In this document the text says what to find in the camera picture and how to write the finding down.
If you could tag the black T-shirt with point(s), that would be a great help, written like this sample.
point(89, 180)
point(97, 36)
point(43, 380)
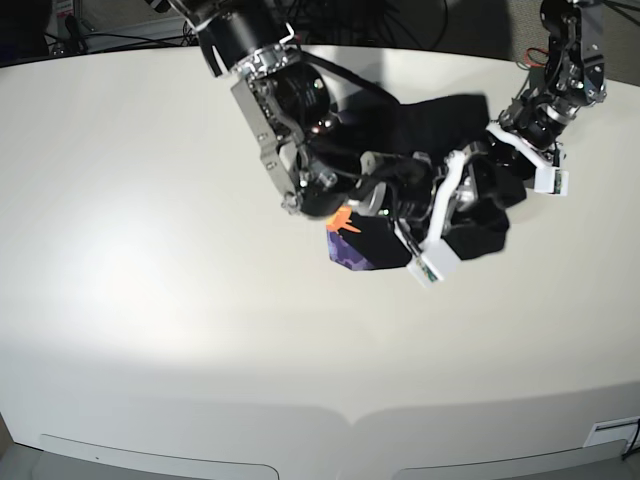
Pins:
point(450, 200)

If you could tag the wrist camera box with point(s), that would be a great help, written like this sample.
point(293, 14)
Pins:
point(551, 181)
point(435, 262)

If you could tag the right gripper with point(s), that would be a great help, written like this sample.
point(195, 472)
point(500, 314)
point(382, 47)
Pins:
point(403, 186)

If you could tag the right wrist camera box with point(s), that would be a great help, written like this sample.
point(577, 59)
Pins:
point(435, 262)

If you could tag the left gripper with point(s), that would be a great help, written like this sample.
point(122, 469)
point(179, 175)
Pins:
point(539, 120)

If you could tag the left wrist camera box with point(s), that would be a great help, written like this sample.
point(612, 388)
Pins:
point(551, 181)

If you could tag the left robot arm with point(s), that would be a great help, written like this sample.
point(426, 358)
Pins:
point(572, 78)

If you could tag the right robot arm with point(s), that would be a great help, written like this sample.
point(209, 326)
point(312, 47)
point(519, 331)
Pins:
point(284, 93)

